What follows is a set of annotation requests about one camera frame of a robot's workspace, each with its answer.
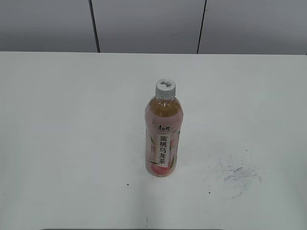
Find pink oolong tea bottle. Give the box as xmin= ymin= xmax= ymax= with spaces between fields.
xmin=144 ymin=96 xmax=183 ymax=177

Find white bottle cap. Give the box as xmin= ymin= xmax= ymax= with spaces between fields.
xmin=155 ymin=79 xmax=176 ymax=100

